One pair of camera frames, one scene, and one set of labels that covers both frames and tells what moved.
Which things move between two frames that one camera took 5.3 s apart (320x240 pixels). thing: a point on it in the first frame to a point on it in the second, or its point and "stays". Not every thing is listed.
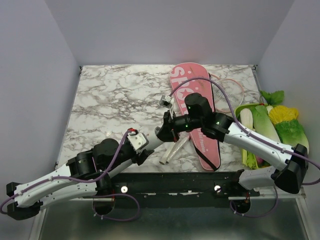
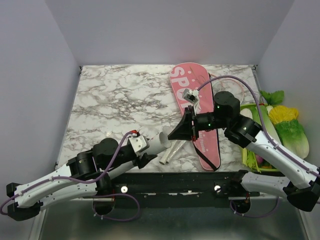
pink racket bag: [189, 78] stays
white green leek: [246, 118] stays
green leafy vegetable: [275, 98] stays
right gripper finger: [167, 134] to [183, 131]
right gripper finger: [169, 121] to [189, 115]
